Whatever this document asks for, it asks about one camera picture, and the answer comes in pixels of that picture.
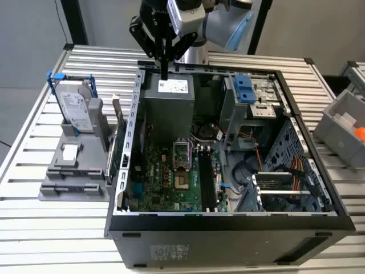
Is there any blue plastic drive latch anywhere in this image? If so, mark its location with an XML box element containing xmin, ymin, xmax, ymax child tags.
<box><xmin>233</xmin><ymin>73</ymin><xmax>255</xmax><ymax>104</ymax></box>

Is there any grey parts rack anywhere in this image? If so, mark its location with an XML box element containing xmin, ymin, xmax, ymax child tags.
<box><xmin>38</xmin><ymin>98</ymin><xmax>120</xmax><ymax>202</ymax></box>

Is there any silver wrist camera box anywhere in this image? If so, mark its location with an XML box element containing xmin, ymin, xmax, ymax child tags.
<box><xmin>167</xmin><ymin>0</ymin><xmax>206</xmax><ymax>37</ymax></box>

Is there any silver metal drive cage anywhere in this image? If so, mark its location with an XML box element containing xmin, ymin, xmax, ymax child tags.
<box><xmin>222</xmin><ymin>72</ymin><xmax>286</xmax><ymax>151</ymax></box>

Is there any black looped wire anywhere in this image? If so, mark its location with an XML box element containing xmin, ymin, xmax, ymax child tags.
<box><xmin>232</xmin><ymin>159</ymin><xmax>257</xmax><ymax>195</ymax></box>

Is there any black frame post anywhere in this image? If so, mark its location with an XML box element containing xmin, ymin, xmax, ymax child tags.
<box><xmin>248</xmin><ymin>0</ymin><xmax>273</xmax><ymax>55</ymax></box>
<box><xmin>61</xmin><ymin>0</ymin><xmax>89</xmax><ymax>46</ymax></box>

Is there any silver hard disk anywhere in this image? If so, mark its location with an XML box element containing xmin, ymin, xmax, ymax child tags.
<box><xmin>54</xmin><ymin>81</ymin><xmax>95</xmax><ymax>134</ymax></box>

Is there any thin orange wire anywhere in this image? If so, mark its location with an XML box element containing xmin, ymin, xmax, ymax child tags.
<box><xmin>254</xmin><ymin>144</ymin><xmax>263</xmax><ymax>172</ymax></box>

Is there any thin locking lever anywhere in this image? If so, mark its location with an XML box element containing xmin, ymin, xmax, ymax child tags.
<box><xmin>188</xmin><ymin>142</ymin><xmax>195</xmax><ymax>172</ymax></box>

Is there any orange yellow wire bundle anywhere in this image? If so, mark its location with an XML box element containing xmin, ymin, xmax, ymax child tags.
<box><xmin>290</xmin><ymin>155</ymin><xmax>305</xmax><ymax>200</ymax></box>

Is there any green black graphics card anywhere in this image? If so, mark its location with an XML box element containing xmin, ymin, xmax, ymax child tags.
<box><xmin>104</xmin><ymin>94</ymin><xmax>127</xmax><ymax>183</ymax></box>

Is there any black open PC case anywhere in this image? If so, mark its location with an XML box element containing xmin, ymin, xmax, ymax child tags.
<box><xmin>104</xmin><ymin>59</ymin><xmax>356</xmax><ymax>269</ymax></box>

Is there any thin black wall cable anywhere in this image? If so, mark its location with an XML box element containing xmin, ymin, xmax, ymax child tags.
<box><xmin>55</xmin><ymin>0</ymin><xmax>69</xmax><ymax>44</ymax></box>

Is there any metal disk bay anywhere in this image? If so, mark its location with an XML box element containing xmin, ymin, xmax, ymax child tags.
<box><xmin>252</xmin><ymin>171</ymin><xmax>312</xmax><ymax>212</ymax></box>

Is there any grey plastic bin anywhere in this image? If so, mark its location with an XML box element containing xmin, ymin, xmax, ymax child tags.
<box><xmin>313</xmin><ymin>88</ymin><xmax>365</xmax><ymax>172</ymax></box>

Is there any black RAM slot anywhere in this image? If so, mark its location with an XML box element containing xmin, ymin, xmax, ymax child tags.
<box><xmin>198</xmin><ymin>146</ymin><xmax>212</xmax><ymax>212</ymax></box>
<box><xmin>205</xmin><ymin>146</ymin><xmax>219</xmax><ymax>212</ymax></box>

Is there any blue disk carrier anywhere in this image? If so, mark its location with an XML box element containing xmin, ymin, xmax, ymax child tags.
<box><xmin>46</xmin><ymin>71</ymin><xmax>98</xmax><ymax>136</ymax></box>

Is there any green motherboard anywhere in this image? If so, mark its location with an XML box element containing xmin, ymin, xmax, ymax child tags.
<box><xmin>129</xmin><ymin>139</ymin><xmax>229</xmax><ymax>212</ymax></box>

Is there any white block in bin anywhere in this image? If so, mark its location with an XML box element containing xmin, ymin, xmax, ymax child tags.
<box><xmin>333</xmin><ymin>112</ymin><xmax>357</xmax><ymax>129</ymax></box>

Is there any metal socket cover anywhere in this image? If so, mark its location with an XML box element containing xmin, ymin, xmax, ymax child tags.
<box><xmin>173</xmin><ymin>138</ymin><xmax>191</xmax><ymax>171</ymax></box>

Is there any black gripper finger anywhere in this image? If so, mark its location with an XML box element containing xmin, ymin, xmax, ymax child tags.
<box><xmin>128</xmin><ymin>15</ymin><xmax>165</xmax><ymax>80</ymax></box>
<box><xmin>164</xmin><ymin>32</ymin><xmax>198</xmax><ymax>80</ymax></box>

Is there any dark RAM stick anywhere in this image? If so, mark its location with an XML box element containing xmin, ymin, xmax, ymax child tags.
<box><xmin>48</xmin><ymin>170</ymin><xmax>102</xmax><ymax>176</ymax></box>
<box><xmin>41</xmin><ymin>185</ymin><xmax>100</xmax><ymax>193</ymax></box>

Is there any CPU socket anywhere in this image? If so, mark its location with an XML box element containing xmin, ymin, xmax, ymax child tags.
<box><xmin>174</xmin><ymin>170</ymin><xmax>191</xmax><ymax>191</ymax></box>

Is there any silver CPU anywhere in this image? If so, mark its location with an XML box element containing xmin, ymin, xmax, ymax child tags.
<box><xmin>62</xmin><ymin>144</ymin><xmax>78</xmax><ymax>160</ymax></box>

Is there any grey power supply unit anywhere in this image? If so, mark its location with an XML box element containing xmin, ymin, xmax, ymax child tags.
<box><xmin>141</xmin><ymin>72</ymin><xmax>196</xmax><ymax>143</ymax></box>

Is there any black cooler fan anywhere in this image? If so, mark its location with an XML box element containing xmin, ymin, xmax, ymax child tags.
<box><xmin>193</xmin><ymin>121</ymin><xmax>220</xmax><ymax>142</ymax></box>

